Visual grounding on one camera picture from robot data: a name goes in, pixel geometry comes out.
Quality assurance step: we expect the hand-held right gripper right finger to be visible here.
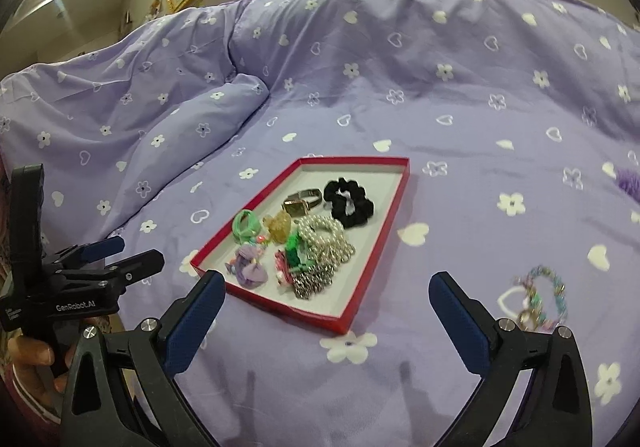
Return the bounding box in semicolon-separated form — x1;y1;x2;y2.
428;271;593;447

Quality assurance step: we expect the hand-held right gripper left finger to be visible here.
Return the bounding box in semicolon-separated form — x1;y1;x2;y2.
60;269;227;447

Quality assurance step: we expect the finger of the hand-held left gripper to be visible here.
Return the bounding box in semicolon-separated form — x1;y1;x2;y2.
45;235;126;274
82;249;166;299

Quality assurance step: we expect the colorful bead charm bracelet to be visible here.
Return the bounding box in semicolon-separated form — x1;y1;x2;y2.
224;233;275;289

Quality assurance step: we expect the pink hair clip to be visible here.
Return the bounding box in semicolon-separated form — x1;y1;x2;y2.
274;249;301;290

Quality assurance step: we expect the light green hair tie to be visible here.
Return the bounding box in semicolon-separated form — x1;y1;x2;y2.
231;209;263;244

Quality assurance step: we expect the silver chain bracelet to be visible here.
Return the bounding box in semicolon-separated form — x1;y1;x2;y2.
292;259;337;300

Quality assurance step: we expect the green braided bracelet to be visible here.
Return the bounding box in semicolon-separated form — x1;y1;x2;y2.
282;229;311;268

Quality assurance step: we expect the red shallow box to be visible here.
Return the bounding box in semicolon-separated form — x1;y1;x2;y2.
190;156;412;335

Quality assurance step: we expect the yellow hair claw clip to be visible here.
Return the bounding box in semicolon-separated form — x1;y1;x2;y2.
263;212;292;244

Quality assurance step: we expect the black scrunchie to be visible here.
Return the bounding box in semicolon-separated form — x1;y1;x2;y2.
322;178;376;221

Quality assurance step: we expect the gold square wristwatch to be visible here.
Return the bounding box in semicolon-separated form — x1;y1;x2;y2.
282;188;325;218

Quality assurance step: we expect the white pearl bracelet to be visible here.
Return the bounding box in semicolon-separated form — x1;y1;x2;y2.
295;213;357;268

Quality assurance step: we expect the person's left hand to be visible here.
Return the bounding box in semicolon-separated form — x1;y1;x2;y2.
6;339;68;413

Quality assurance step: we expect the purple printed blanket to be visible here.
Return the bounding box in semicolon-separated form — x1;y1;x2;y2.
0;0;640;447

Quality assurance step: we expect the pastel chain bracelet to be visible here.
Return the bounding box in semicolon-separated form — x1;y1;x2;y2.
497;265;571;330

